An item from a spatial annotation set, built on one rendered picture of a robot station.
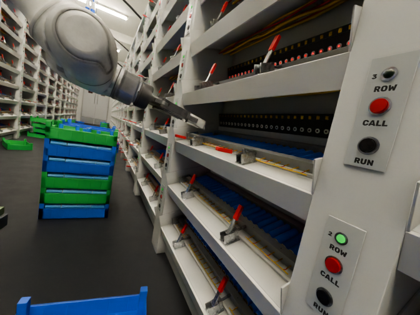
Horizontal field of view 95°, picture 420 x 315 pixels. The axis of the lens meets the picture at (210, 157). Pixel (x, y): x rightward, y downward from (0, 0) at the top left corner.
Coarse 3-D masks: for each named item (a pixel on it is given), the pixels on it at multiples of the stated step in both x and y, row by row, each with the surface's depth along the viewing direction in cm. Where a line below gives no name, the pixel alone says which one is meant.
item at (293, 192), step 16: (176, 128) 78; (192, 128) 81; (208, 128) 84; (224, 128) 79; (176, 144) 77; (320, 144) 44; (192, 160) 64; (208, 160) 54; (224, 160) 46; (320, 160) 26; (224, 176) 47; (240, 176) 41; (256, 176) 36; (272, 176) 34; (288, 176) 33; (304, 176) 33; (256, 192) 37; (272, 192) 33; (288, 192) 30; (304, 192) 27; (288, 208) 31; (304, 208) 28
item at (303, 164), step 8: (192, 136) 75; (200, 136) 69; (216, 144) 59; (224, 144) 55; (232, 144) 52; (240, 144) 50; (264, 152) 41; (272, 152) 40; (272, 160) 39; (280, 160) 38; (288, 160) 36; (296, 160) 34; (304, 160) 34; (312, 160) 33; (296, 168) 34; (304, 168) 33; (312, 168) 32
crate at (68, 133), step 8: (48, 128) 88; (56, 128) 90; (64, 128) 107; (72, 128) 108; (80, 128) 110; (48, 136) 89; (56, 136) 90; (64, 136) 91; (72, 136) 93; (80, 136) 94; (88, 136) 95; (96, 136) 97; (104, 136) 98; (112, 136) 100; (104, 144) 99; (112, 144) 101
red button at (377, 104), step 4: (376, 100) 21; (380, 100) 20; (384, 100) 20; (372, 104) 21; (376, 104) 21; (380, 104) 20; (384, 104) 20; (388, 104) 20; (372, 108) 21; (376, 108) 21; (380, 108) 20; (384, 108) 20; (376, 112) 21; (380, 112) 20
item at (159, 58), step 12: (168, 0) 130; (168, 24) 133; (156, 60) 134; (168, 60) 137; (156, 84) 137; (168, 84) 140; (156, 120) 142; (144, 132) 139; (144, 144) 141; (156, 144) 145; (144, 168) 144
